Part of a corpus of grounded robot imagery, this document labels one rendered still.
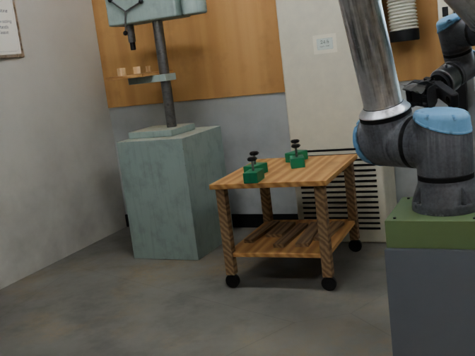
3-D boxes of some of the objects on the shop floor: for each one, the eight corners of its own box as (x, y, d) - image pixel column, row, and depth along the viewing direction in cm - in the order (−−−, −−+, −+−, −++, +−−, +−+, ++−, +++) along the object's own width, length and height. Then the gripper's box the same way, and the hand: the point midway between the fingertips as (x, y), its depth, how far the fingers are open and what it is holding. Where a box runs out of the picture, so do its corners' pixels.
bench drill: (167, 234, 432) (131, -9, 403) (251, 235, 405) (220, -26, 376) (126, 258, 389) (83, -13, 360) (217, 260, 362) (179, -31, 333)
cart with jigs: (267, 248, 375) (254, 139, 363) (365, 248, 352) (355, 132, 340) (222, 290, 316) (205, 162, 304) (336, 294, 293) (323, 155, 281)
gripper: (430, 108, 213) (392, 136, 203) (423, 52, 203) (384, 79, 194) (453, 112, 206) (415, 141, 197) (447, 55, 197) (408, 82, 187)
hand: (407, 112), depth 193 cm, fingers open, 14 cm apart
